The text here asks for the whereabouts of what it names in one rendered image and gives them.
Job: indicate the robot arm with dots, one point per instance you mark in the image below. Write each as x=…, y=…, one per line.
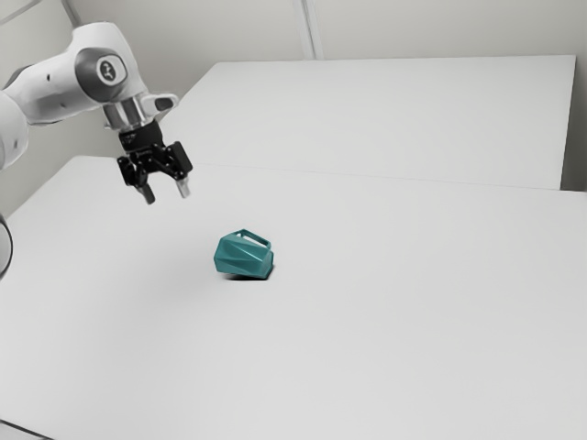
x=50, y=87

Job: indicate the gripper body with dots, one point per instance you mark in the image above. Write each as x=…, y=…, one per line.
x=143, y=142

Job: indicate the teal faceted mug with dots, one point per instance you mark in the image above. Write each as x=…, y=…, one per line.
x=243, y=259

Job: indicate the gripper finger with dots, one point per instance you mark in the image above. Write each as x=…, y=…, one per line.
x=134, y=176
x=179, y=167

